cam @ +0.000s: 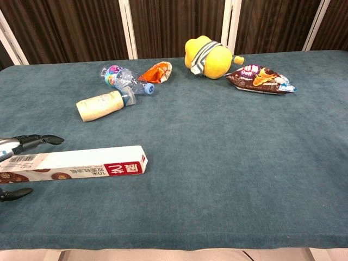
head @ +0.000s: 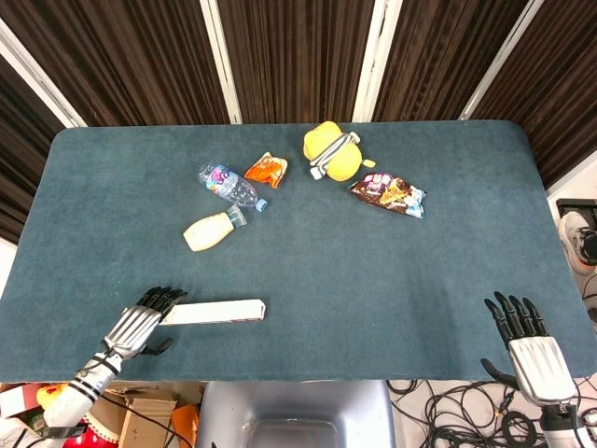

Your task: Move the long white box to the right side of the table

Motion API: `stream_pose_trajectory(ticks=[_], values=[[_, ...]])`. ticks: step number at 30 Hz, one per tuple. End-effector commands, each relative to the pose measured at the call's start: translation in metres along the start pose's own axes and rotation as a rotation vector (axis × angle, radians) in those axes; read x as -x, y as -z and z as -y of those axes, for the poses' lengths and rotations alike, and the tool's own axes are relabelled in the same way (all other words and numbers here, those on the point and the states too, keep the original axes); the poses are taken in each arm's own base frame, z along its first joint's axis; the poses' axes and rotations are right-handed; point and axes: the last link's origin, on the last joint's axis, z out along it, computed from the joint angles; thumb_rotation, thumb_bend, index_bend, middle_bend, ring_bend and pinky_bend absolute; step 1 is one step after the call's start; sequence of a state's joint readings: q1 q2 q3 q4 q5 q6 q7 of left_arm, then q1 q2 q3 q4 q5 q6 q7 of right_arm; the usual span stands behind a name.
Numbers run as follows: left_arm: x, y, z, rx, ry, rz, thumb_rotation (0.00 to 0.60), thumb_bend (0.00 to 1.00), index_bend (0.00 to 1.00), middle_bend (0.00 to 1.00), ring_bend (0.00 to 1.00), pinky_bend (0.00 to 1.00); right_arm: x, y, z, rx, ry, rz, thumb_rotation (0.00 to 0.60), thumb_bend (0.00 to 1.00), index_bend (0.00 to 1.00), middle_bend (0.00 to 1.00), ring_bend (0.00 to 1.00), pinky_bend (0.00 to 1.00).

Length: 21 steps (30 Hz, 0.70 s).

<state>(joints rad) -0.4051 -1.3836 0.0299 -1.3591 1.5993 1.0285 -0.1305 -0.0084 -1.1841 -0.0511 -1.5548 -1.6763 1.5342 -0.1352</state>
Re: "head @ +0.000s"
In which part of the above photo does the grey plastic bin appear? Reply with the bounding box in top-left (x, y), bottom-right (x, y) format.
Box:
top-left (196, 380), bottom-right (396, 448)

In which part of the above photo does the yellow plush toy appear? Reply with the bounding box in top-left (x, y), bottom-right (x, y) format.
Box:
top-left (302, 120), bottom-right (377, 182)

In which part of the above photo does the black cable tangle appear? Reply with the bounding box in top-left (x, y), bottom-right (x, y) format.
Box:
top-left (387, 378), bottom-right (597, 448)

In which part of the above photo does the cardboard box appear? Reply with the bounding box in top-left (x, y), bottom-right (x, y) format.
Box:
top-left (88, 381), bottom-right (206, 448)

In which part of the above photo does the brown snack bag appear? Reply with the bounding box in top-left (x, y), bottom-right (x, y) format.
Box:
top-left (349, 172), bottom-right (427, 219)

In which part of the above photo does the clear plastic water bottle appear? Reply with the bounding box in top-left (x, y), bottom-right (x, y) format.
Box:
top-left (199, 162), bottom-right (269, 213)

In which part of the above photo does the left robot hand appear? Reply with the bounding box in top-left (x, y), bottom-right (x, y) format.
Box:
top-left (104, 286), bottom-right (189, 360)

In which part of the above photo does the red round container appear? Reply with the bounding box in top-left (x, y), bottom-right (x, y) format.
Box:
top-left (59, 414), bottom-right (121, 448)

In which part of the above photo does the blue-green table cloth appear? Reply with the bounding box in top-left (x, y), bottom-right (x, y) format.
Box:
top-left (0, 119), bottom-right (597, 385)

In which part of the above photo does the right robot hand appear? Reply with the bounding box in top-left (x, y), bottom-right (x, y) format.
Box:
top-left (480, 291), bottom-right (578, 408)

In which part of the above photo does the long white box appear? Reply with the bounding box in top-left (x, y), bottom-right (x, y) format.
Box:
top-left (160, 299), bottom-right (267, 327)

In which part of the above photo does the cream squeeze bottle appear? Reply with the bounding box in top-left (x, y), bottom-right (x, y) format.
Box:
top-left (182, 205), bottom-right (248, 253)

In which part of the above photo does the orange snack packet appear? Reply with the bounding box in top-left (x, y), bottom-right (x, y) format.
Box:
top-left (243, 151), bottom-right (288, 189)

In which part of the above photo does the white sneaker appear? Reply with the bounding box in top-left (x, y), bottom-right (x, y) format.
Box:
top-left (558, 210), bottom-right (597, 276)

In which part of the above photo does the orange plastic bag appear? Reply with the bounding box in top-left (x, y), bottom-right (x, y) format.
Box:
top-left (170, 403), bottom-right (201, 448)

